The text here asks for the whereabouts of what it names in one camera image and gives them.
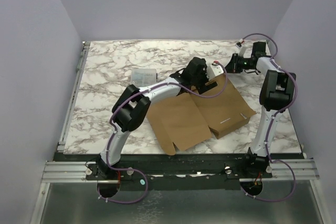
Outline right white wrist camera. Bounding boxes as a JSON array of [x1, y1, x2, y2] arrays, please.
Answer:
[[236, 39, 247, 57]]

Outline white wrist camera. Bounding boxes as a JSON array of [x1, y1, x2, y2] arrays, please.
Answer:
[[206, 63, 224, 80], [236, 39, 247, 57]]

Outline brown cardboard box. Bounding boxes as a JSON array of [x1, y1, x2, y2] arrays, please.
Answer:
[[146, 74, 256, 156]]

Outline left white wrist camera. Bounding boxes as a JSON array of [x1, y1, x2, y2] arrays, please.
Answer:
[[206, 63, 224, 80]]

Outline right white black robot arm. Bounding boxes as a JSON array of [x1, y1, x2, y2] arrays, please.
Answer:
[[225, 39, 296, 177]]

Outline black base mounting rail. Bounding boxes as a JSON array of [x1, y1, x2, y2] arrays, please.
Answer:
[[86, 154, 272, 191]]

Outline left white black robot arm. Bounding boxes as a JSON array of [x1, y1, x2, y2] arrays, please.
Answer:
[[96, 57, 226, 180]]

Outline clear plastic screw organizer box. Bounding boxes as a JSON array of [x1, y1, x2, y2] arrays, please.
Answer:
[[131, 68, 157, 87]]

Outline aluminium extrusion frame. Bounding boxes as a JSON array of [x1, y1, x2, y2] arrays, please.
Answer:
[[28, 40, 91, 224]]

